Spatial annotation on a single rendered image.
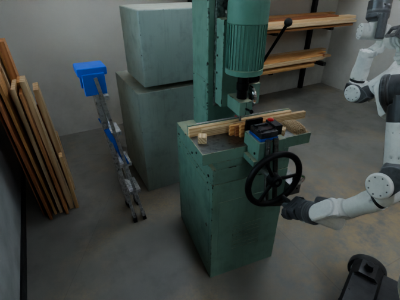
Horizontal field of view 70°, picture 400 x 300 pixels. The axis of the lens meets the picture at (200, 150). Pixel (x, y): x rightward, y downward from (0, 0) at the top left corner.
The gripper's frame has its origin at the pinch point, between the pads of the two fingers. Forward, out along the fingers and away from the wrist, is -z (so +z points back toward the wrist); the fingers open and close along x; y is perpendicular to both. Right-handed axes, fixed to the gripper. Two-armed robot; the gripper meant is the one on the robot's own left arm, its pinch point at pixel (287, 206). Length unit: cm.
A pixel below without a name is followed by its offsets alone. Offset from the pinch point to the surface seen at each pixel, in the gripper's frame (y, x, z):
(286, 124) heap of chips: 23.6, 33.6, -19.3
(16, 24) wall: 209, -40, -198
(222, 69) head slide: 66, 19, -19
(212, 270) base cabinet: -29, -39, -55
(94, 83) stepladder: 99, -30, -60
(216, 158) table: 33.4, -10.3, -14.3
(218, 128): 42.7, 2.6, -24.1
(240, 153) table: 28.3, 0.6, -14.3
